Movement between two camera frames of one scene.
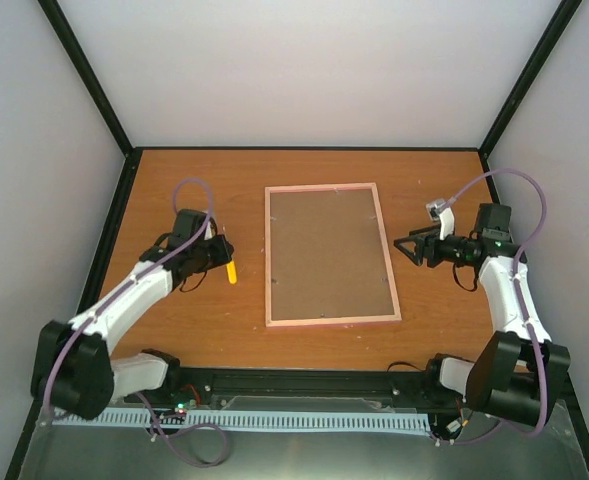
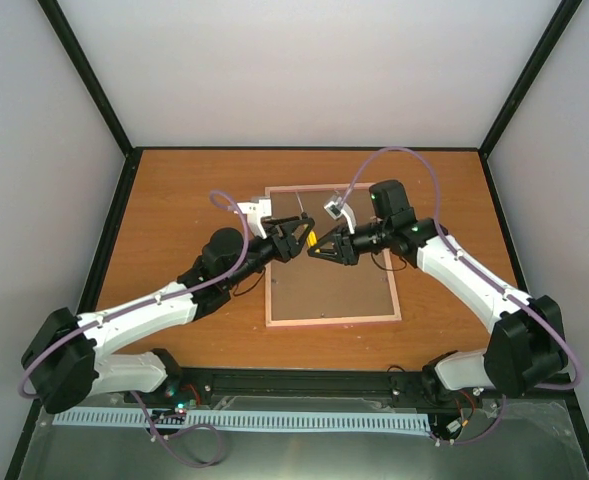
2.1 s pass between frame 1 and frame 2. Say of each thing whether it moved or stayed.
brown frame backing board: stayed
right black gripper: moved
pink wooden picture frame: stayed
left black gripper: moved
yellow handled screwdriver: moved
